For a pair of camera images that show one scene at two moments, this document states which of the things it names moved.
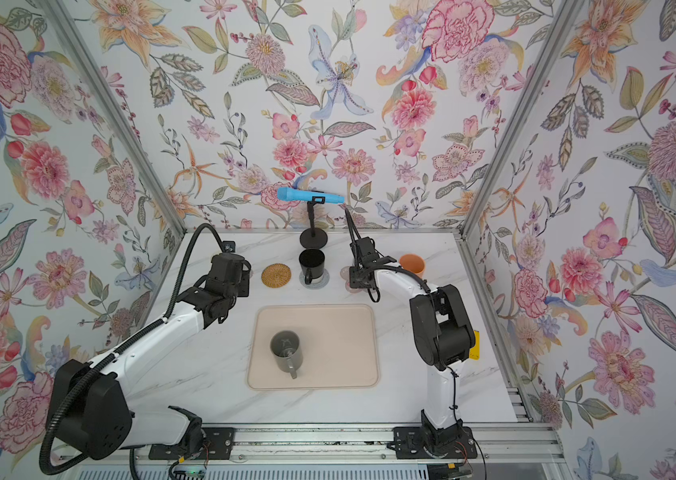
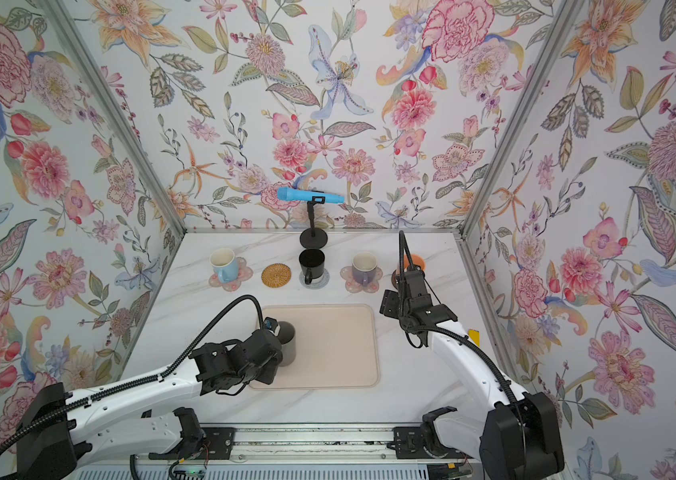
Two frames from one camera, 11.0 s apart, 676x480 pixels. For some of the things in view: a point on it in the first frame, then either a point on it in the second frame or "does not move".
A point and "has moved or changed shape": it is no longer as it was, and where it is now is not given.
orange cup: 413,263 does not move
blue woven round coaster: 316,283 does not move
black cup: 312,264 does not move
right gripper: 354,277 to 389,303
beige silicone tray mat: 337,343 does not move
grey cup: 286,348 has moved or changed shape
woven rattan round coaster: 276,275 does not move
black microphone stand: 314,238 does not move
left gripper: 244,279 to 274,365
